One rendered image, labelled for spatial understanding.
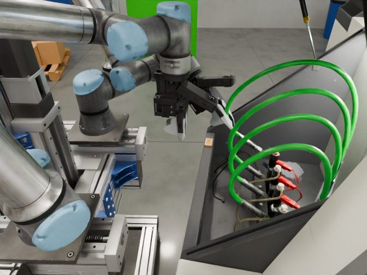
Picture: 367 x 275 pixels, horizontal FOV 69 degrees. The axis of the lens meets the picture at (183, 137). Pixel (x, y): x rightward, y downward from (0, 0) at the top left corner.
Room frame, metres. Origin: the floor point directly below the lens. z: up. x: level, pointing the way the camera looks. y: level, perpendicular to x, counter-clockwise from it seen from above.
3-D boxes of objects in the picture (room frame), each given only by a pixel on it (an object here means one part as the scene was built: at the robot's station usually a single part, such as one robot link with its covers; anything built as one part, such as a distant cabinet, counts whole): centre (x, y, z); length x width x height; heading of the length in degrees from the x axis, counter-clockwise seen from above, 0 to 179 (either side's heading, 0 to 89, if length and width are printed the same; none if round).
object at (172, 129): (0.63, 0.03, 1.25); 0.06 x 0.03 x 0.09; 79
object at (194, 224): (0.75, -0.07, 0.87); 0.62 x 0.04 x 0.16; 169
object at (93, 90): (0.98, 0.36, 1.20); 0.13 x 0.12 x 0.14; 139
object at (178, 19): (0.64, 0.02, 1.51); 0.09 x 0.08 x 0.11; 135
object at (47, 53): (4.36, 2.41, 0.39); 1.20 x 0.85 x 0.79; 11
